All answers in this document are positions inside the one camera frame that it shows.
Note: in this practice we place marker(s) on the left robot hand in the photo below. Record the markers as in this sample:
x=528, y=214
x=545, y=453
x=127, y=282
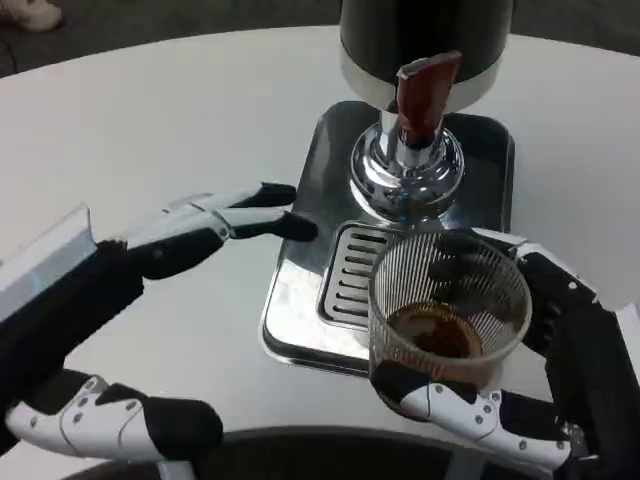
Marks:
x=80, y=300

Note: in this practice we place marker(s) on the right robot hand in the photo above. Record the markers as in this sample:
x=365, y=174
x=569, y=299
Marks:
x=590, y=360

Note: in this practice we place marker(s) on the clear ribbed glass cup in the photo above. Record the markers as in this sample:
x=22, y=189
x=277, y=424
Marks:
x=400, y=280

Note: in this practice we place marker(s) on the white shoe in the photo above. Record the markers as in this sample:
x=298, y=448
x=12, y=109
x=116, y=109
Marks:
x=30, y=12

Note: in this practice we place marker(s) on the black robot torso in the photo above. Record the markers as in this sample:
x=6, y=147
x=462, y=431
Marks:
x=325, y=460

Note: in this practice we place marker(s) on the black drink dispenser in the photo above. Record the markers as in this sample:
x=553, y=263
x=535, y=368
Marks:
x=425, y=30

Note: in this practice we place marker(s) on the slotted steel drip grid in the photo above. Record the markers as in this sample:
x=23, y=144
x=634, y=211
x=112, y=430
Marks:
x=350, y=270

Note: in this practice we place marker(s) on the steel drip tray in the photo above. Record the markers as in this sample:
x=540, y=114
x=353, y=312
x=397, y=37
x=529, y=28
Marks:
x=300, y=280

